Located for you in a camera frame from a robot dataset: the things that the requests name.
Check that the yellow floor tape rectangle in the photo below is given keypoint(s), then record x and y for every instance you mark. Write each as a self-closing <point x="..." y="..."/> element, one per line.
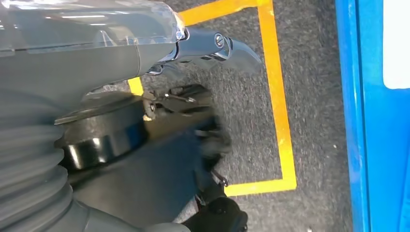
<point x="275" y="96"/>

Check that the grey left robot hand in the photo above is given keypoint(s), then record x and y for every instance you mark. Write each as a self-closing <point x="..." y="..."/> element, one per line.
<point x="80" y="64"/>

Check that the blue metal shelf rack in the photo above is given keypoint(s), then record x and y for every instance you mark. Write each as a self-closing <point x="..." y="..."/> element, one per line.
<point x="368" y="144"/>

